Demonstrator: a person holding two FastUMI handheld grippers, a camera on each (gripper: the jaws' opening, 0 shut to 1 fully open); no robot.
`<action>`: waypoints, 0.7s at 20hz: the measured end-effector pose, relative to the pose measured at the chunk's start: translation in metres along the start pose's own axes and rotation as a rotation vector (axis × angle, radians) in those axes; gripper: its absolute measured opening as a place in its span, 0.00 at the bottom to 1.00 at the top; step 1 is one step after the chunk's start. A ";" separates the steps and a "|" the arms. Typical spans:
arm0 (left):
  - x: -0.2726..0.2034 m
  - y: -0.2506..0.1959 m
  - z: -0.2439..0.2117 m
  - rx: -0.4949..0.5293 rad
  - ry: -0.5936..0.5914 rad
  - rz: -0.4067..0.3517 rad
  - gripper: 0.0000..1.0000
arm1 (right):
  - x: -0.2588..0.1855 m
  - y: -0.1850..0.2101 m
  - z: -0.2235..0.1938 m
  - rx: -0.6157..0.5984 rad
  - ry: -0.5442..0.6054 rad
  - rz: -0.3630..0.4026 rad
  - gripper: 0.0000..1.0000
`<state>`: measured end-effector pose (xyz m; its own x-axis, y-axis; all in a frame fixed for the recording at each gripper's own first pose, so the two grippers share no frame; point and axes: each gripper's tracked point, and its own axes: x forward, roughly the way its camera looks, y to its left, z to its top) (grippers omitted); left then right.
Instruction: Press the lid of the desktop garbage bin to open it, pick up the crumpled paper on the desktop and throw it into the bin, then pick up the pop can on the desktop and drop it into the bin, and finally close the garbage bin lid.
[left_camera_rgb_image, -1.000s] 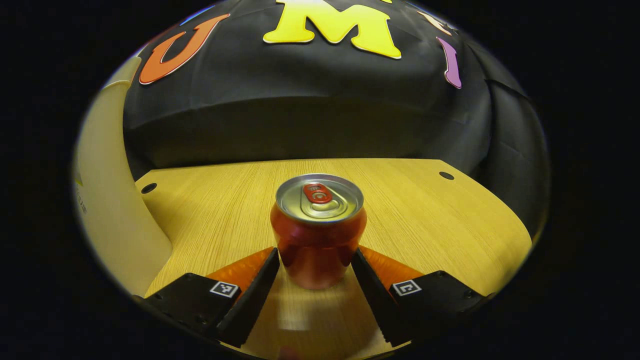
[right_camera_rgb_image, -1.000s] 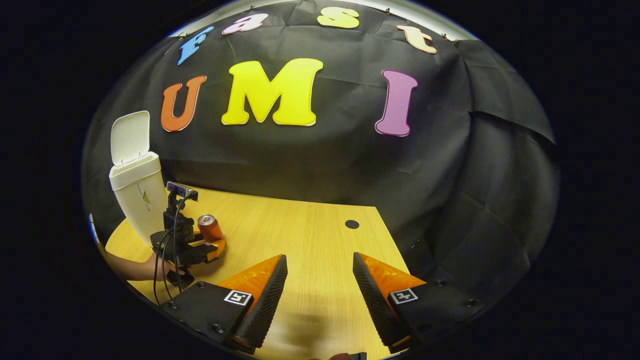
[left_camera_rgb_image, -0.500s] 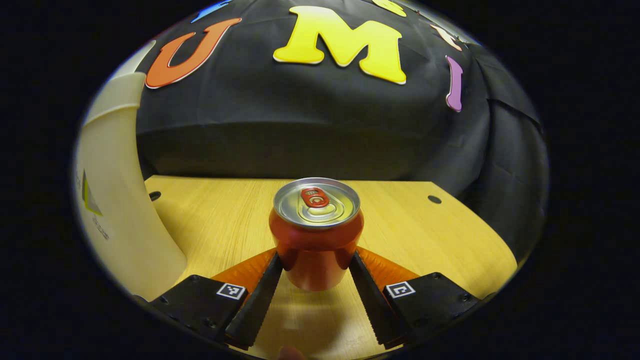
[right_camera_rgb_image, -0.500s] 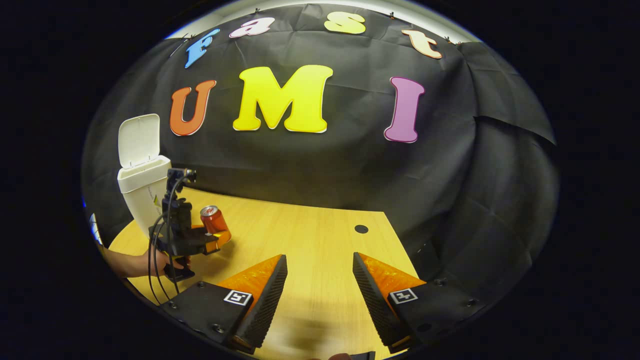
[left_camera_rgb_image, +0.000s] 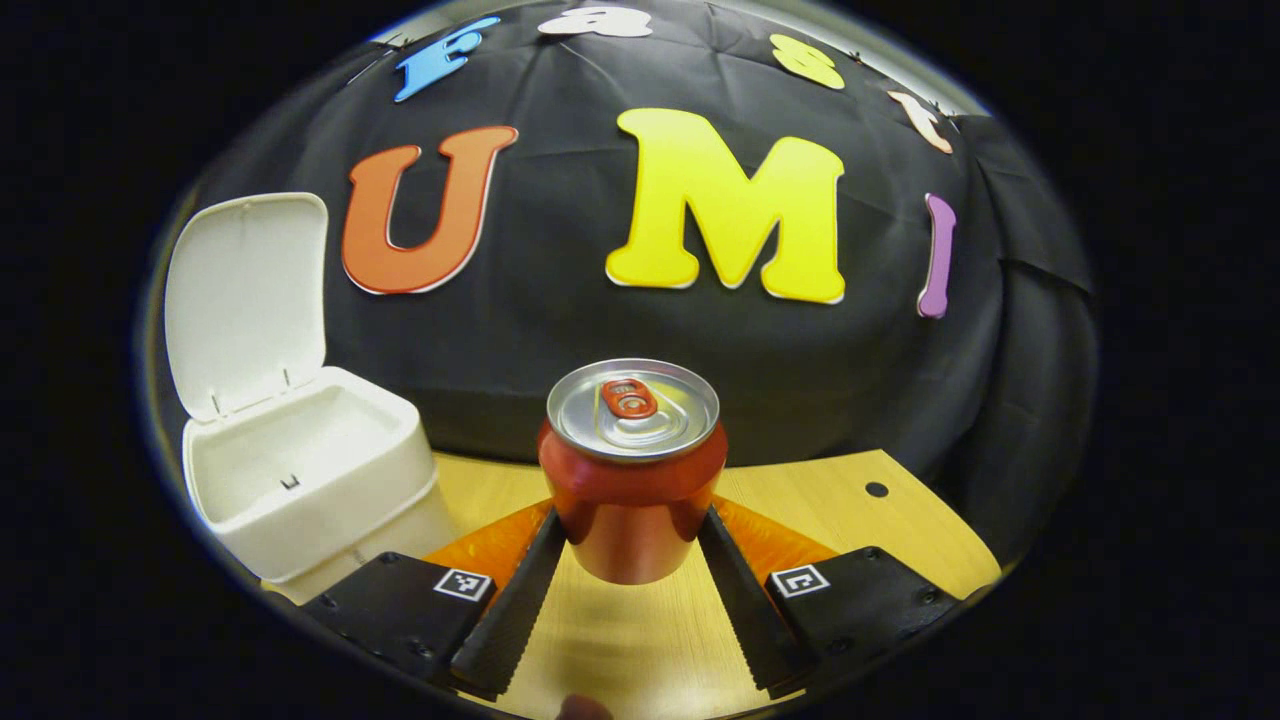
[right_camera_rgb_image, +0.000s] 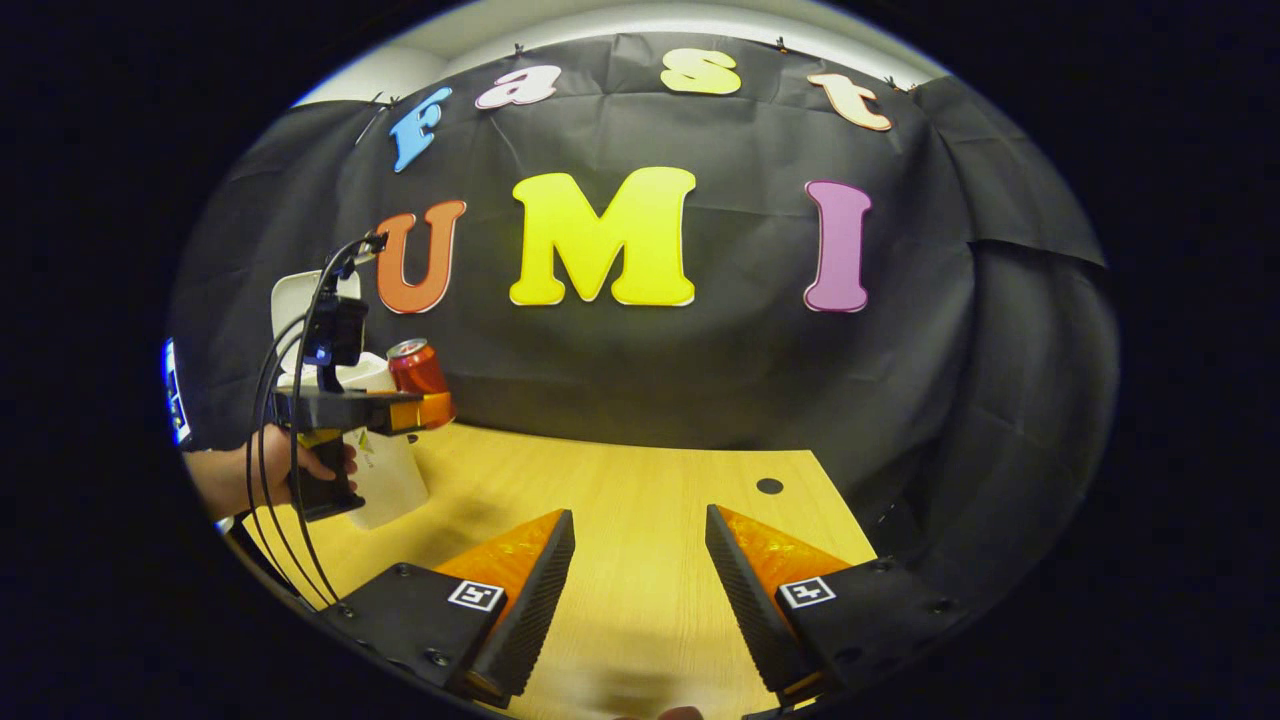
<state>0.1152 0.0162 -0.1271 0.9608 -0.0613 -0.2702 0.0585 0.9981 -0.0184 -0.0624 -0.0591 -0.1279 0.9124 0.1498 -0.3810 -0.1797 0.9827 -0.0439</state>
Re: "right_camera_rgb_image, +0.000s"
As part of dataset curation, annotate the computer monitor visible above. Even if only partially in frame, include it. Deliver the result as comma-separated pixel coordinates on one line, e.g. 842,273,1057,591
162,338,193,448

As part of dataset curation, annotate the black backdrop cloth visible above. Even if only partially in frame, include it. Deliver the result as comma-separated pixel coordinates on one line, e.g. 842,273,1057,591
165,30,1121,601

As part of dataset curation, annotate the white desktop garbage bin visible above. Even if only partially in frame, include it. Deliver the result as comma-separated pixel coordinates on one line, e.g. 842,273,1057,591
270,270,433,532

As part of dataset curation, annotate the wooden desktop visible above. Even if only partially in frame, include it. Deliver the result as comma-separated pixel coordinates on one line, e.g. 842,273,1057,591
240,420,881,720

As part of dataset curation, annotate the red pop can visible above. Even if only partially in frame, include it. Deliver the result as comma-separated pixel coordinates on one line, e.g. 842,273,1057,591
386,337,452,398

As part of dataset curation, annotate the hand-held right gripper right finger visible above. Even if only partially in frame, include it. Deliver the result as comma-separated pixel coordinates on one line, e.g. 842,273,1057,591
704,503,978,710

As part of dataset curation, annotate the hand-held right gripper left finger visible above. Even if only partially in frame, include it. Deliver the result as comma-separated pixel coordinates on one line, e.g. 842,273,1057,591
333,508,578,711

